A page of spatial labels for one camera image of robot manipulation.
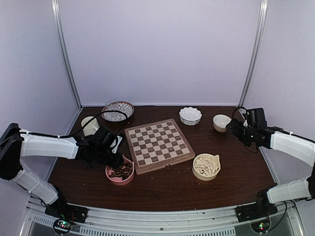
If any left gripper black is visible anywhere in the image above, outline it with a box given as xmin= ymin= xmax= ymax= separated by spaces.
xmin=94 ymin=147 xmax=124 ymax=169

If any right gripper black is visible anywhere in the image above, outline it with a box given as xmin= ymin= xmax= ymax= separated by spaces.
xmin=225 ymin=118 xmax=256 ymax=147

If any wooden chess board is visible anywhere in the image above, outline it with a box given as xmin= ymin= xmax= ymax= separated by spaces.
xmin=125 ymin=118 xmax=195 ymax=175

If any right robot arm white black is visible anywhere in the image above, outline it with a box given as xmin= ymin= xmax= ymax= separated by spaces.
xmin=225 ymin=107 xmax=315 ymax=217

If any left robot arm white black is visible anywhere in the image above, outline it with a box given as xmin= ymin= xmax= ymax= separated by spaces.
xmin=0 ymin=123 xmax=125 ymax=218

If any cream ribbed mug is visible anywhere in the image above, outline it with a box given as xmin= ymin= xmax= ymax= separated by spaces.
xmin=81 ymin=116 xmax=99 ymax=137

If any pink bowl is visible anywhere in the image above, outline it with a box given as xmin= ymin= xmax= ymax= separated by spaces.
xmin=105 ymin=156 xmax=135 ymax=186

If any small cream round bowl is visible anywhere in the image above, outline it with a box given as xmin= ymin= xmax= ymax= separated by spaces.
xmin=213 ymin=114 xmax=231 ymax=133

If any clear drinking glass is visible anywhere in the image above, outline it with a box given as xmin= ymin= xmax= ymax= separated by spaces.
xmin=105 ymin=99 xmax=119 ymax=115

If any patterned ceramic plate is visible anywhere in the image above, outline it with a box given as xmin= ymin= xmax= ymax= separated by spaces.
xmin=101 ymin=101 xmax=134 ymax=122

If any cream spouted bowl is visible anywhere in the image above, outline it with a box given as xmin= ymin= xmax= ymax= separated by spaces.
xmin=192 ymin=153 xmax=221 ymax=181

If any white scalloped bowl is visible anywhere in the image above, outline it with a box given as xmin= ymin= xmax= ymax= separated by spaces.
xmin=179 ymin=107 xmax=202 ymax=126

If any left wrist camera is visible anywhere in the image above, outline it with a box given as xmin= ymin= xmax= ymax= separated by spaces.
xmin=110 ymin=135 xmax=124 ymax=154

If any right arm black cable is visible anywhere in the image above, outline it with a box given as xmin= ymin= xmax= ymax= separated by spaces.
xmin=232 ymin=106 xmax=248 ymax=121

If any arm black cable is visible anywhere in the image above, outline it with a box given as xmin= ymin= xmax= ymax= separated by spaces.
xmin=232 ymin=106 xmax=248 ymax=121
xmin=83 ymin=110 xmax=128 ymax=131

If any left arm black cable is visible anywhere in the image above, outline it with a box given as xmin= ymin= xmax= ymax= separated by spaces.
xmin=83 ymin=110 xmax=128 ymax=131

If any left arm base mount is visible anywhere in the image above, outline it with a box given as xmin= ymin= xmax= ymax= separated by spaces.
xmin=41 ymin=201 xmax=88 ymax=235

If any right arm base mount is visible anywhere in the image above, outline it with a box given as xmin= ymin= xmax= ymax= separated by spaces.
xmin=235 ymin=203 xmax=278 ymax=234

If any front aluminium rail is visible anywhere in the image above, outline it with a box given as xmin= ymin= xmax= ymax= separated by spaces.
xmin=24 ymin=194 xmax=303 ymax=236

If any right aluminium frame post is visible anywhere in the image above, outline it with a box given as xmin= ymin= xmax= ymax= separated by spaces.
xmin=238 ymin=0 xmax=269 ymax=106

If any aluminium frame post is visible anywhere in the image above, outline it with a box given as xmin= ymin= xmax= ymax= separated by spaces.
xmin=51 ymin=0 xmax=82 ymax=110
xmin=238 ymin=0 xmax=269 ymax=106

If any left aluminium frame post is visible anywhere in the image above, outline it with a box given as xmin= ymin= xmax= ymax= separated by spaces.
xmin=51 ymin=0 xmax=82 ymax=110

